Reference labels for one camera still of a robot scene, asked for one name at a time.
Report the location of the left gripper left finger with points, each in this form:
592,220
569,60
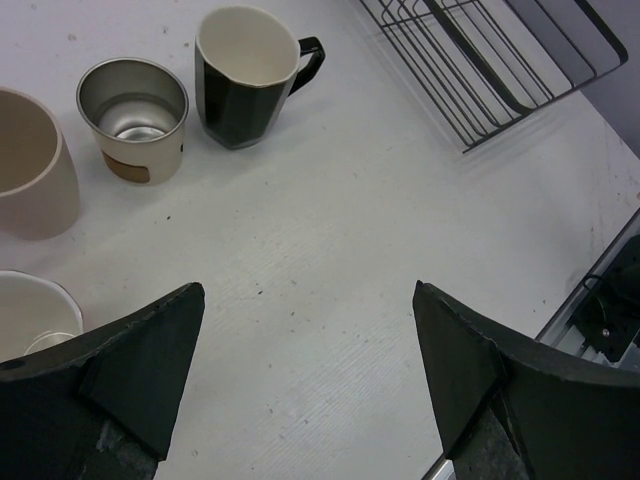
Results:
104,404

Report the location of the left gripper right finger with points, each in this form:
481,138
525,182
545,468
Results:
509,407

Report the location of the pink ceramic mug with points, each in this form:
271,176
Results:
36,314

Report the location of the beige plastic cup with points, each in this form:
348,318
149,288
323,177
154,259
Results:
39,186

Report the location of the metal cup with cream label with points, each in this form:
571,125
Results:
137,111

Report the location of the black mug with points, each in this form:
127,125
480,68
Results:
247,63

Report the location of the aluminium mounting rail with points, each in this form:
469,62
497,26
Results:
562,332

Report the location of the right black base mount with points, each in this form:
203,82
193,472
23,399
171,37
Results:
609,318

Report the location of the wire dish rack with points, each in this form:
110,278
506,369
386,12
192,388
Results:
481,67

